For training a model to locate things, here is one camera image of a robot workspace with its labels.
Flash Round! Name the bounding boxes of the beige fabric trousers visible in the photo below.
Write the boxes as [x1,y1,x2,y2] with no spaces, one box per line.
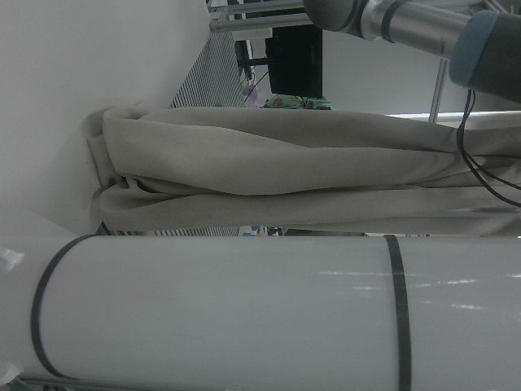
[83,103,521,238]

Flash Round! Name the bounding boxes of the colourful patterned fabric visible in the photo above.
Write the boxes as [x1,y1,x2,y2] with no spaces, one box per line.
[263,95,335,112]

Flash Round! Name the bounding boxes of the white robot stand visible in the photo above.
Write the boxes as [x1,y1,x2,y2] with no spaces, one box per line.
[0,234,521,391]

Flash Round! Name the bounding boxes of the black background screen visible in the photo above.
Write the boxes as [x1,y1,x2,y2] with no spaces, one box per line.
[264,26,325,99]

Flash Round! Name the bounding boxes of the aluminium cage frame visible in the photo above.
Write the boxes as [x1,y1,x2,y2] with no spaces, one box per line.
[208,0,310,32]

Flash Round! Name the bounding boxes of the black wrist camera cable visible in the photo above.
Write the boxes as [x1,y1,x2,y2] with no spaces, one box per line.
[455,87,521,207]

